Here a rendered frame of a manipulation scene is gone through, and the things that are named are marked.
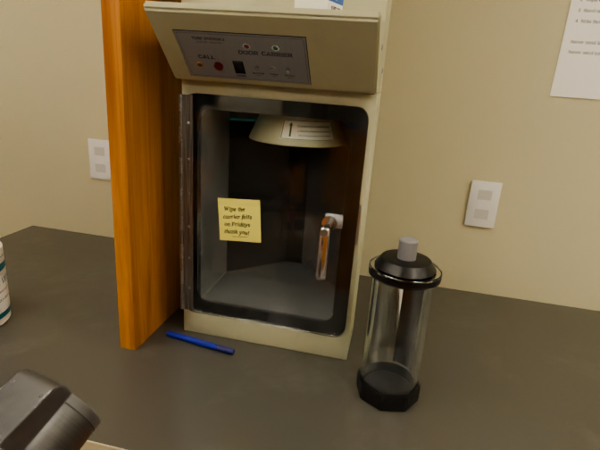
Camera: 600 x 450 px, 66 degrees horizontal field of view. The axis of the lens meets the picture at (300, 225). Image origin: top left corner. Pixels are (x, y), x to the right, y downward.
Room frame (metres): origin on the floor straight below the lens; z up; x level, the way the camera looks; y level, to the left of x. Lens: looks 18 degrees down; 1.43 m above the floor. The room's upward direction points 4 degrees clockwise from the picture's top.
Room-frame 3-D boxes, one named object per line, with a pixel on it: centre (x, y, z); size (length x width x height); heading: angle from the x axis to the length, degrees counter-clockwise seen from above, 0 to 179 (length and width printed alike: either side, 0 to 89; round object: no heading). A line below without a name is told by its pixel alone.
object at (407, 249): (0.65, -0.16, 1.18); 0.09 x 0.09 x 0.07
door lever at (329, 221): (0.71, -0.04, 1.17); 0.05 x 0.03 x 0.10; 168
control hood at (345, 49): (0.71, 0.07, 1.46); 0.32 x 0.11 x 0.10; 79
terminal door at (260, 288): (0.76, 0.06, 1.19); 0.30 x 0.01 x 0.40; 78
